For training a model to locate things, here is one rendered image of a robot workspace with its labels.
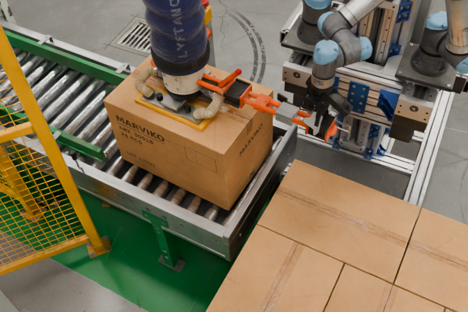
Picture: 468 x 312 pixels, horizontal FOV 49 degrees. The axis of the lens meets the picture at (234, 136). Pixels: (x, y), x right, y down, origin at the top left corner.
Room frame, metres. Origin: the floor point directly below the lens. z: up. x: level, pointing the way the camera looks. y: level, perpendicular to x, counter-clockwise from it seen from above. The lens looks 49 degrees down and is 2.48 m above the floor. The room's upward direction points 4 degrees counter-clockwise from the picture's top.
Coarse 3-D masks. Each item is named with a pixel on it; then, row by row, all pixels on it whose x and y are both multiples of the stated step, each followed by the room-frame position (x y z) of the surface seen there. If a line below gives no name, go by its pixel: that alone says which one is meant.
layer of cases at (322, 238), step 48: (288, 192) 1.31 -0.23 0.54; (336, 192) 1.30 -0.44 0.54; (288, 240) 1.07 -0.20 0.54; (336, 240) 1.06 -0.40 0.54; (384, 240) 1.05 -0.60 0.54; (432, 240) 1.03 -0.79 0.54; (240, 288) 0.88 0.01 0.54; (288, 288) 0.86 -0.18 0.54; (336, 288) 0.85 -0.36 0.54; (384, 288) 0.84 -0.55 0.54; (432, 288) 0.83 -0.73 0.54
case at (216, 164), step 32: (128, 96) 1.57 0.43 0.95; (128, 128) 1.50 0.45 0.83; (160, 128) 1.40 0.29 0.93; (192, 128) 1.37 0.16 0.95; (224, 128) 1.36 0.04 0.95; (256, 128) 1.44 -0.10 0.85; (128, 160) 1.54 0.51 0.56; (160, 160) 1.42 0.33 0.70; (192, 160) 1.32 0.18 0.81; (224, 160) 1.23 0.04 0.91; (256, 160) 1.44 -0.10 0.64; (192, 192) 1.34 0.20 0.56; (224, 192) 1.24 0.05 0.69
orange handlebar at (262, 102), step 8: (208, 32) 1.79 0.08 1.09; (152, 64) 1.62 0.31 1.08; (200, 80) 1.50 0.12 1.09; (216, 80) 1.49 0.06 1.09; (208, 88) 1.46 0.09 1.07; (216, 88) 1.45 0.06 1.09; (256, 96) 1.39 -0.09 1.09; (264, 96) 1.38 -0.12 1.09; (256, 104) 1.34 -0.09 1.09; (264, 104) 1.34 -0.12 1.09; (272, 104) 1.35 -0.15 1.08; (280, 104) 1.34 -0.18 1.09; (264, 112) 1.33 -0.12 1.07; (272, 112) 1.31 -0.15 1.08; (304, 112) 1.29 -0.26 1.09; (296, 120) 1.26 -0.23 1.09; (336, 128) 1.21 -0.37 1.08
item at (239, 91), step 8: (232, 80) 1.47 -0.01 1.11; (240, 80) 1.47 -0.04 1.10; (224, 88) 1.42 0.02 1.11; (232, 88) 1.43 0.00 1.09; (240, 88) 1.43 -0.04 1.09; (248, 88) 1.41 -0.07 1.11; (224, 96) 1.40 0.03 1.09; (232, 96) 1.38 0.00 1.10; (240, 96) 1.38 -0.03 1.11; (248, 96) 1.41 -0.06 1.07; (232, 104) 1.38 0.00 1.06; (240, 104) 1.37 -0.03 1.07
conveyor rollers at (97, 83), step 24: (0, 72) 2.24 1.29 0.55; (24, 72) 2.25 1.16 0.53; (72, 72) 2.21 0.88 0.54; (0, 96) 2.08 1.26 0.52; (48, 96) 2.03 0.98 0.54; (72, 96) 2.05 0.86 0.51; (96, 96) 2.00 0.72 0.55; (72, 120) 1.83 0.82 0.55; (96, 120) 1.82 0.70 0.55; (96, 144) 1.67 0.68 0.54; (96, 168) 1.52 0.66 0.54; (120, 168) 1.52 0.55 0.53; (216, 216) 1.22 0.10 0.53
